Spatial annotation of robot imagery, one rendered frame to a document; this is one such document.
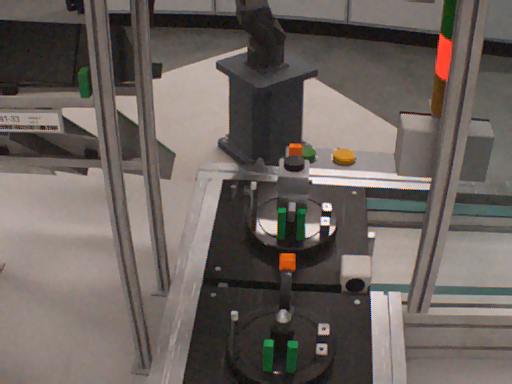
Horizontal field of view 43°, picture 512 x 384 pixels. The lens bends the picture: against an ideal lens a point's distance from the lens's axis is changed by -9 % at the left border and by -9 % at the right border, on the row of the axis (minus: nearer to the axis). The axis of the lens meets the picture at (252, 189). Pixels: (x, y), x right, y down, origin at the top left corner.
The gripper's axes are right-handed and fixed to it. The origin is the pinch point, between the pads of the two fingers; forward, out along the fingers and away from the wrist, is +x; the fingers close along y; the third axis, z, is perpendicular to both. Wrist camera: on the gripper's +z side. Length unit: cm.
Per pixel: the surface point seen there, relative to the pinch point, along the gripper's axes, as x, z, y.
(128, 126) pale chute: 21.0, 20.3, -5.2
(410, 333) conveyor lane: 60, 27, 25
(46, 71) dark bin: 13.3, 36.4, -14.3
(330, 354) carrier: 56, 35, 10
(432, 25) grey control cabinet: -17, -235, 199
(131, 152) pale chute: 24.4, 17.6, -5.5
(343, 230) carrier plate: 44, 14, 23
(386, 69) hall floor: 4, -228, 156
